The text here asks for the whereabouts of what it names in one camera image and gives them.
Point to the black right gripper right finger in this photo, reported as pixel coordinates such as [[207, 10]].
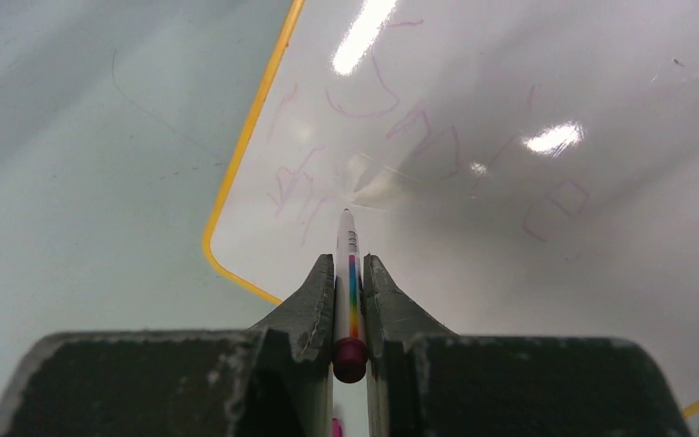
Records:
[[426, 380]]

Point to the yellow framed whiteboard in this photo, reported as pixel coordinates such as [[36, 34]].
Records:
[[519, 166]]

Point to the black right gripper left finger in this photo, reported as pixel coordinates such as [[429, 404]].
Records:
[[271, 379]]

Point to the magenta marker cap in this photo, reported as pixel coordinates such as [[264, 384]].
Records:
[[336, 428]]

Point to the white marker pen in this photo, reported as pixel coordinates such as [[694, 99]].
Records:
[[349, 350]]

